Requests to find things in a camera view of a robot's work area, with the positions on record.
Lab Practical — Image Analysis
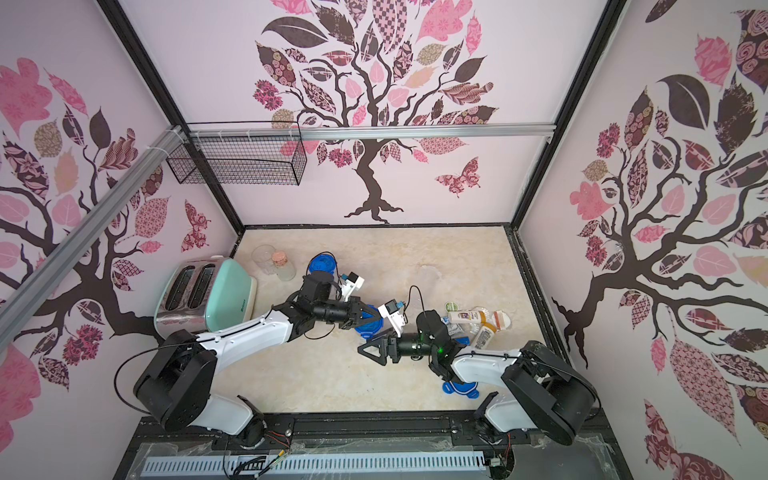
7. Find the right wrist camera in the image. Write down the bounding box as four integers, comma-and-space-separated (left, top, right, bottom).
378, 299, 407, 337

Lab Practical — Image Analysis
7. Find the back aluminium rail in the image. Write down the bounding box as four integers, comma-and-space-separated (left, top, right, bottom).
189, 123, 556, 141

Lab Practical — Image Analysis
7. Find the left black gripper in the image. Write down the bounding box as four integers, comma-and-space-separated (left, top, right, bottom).
313, 297, 380, 331

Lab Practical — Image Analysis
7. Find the black wire basket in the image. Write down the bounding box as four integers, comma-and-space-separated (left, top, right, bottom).
167, 120, 308, 186

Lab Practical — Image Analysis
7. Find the clear glass tumbler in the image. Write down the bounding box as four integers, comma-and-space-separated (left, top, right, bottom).
251, 244, 276, 275

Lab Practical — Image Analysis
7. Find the mint chrome toaster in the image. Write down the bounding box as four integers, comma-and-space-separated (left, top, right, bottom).
154, 256, 258, 339

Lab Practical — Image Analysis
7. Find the detached blue container lid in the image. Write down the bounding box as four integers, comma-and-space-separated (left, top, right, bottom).
442, 382, 480, 399

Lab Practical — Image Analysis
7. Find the left aluminium rail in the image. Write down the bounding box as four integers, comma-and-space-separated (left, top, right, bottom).
1, 126, 186, 347

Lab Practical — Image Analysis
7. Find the small bottle cork lid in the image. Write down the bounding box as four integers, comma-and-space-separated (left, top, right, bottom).
271, 250, 296, 282

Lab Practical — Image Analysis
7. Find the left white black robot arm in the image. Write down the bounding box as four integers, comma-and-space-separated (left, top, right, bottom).
133, 271, 381, 448

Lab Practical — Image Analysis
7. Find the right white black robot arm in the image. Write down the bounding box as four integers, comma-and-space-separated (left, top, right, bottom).
357, 310, 599, 445

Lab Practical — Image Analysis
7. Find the aluminium rail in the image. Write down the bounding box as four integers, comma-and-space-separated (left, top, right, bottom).
189, 123, 556, 141
1, 126, 186, 347

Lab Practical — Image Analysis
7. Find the black base frame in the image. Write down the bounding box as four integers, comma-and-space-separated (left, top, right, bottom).
114, 410, 632, 479

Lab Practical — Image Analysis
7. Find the white slotted cable duct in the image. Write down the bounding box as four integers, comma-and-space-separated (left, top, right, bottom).
136, 451, 486, 479

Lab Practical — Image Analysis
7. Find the blue lid container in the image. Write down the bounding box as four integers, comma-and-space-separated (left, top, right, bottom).
354, 317, 383, 340
307, 253, 337, 275

